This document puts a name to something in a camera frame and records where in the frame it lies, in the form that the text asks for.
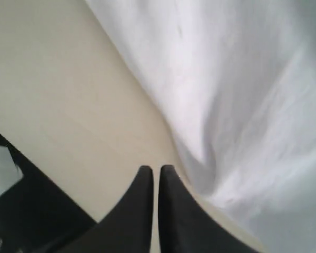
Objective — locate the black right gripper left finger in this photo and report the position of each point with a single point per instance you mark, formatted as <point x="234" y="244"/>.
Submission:
<point x="126" y="228"/>

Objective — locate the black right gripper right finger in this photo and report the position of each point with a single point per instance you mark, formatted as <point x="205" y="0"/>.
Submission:
<point x="184" y="226"/>

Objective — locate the white t-shirt red logo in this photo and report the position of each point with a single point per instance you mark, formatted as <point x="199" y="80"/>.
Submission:
<point x="236" y="83"/>

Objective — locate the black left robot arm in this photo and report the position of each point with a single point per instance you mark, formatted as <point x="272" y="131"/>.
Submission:
<point x="35" y="214"/>

